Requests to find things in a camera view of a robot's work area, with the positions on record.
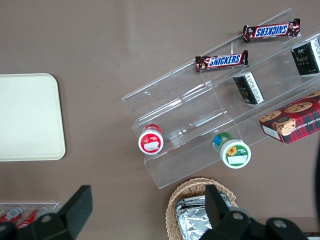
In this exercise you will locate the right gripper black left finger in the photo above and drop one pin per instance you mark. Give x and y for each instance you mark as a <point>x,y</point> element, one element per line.
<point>72,215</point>

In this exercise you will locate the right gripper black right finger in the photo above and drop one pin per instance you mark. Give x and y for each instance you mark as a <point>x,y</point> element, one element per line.
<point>217,212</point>

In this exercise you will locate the light tan wicker basket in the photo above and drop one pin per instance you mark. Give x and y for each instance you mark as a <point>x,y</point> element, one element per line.
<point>175,200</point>

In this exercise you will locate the beige plastic tray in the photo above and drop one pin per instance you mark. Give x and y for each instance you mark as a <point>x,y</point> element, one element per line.
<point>30,117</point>

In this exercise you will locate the clear acrylic bottle rack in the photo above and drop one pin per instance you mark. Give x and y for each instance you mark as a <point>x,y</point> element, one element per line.
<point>50,205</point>

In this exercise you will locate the silver foil pack stack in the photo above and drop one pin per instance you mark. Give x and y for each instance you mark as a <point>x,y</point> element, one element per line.
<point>192,220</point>

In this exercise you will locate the red cola bottle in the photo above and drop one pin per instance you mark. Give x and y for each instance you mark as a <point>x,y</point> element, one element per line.
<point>30,216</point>
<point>11,215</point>

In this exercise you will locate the green-lidded yogurt cup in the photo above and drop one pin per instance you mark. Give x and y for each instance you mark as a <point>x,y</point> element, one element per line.
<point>235,153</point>

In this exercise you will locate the red-lidded yogurt cup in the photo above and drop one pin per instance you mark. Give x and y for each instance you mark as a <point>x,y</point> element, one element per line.
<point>150,142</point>

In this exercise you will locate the clear acrylic tiered shelf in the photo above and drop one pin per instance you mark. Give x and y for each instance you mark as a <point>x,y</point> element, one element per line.
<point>190,107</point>

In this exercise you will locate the red tartan cookie box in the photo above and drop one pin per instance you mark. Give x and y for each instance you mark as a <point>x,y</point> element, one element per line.
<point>295,122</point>

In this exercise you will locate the small black carton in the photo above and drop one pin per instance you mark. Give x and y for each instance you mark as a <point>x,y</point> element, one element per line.
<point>306,58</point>
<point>250,88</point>

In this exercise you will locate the Snickers chocolate bar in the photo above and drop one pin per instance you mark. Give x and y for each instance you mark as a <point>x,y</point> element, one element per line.
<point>222,61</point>
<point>271,31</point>

